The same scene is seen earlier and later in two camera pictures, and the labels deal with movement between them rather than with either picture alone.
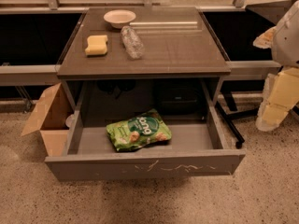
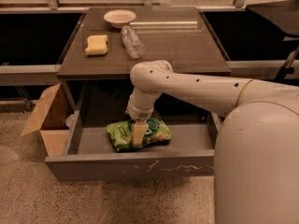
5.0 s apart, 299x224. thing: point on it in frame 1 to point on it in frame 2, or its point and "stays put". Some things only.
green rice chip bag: x=137 y=132 stays put
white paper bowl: x=120 y=18 stays put
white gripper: x=287 y=44 to x=137 y=112
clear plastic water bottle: x=133 y=45 stays put
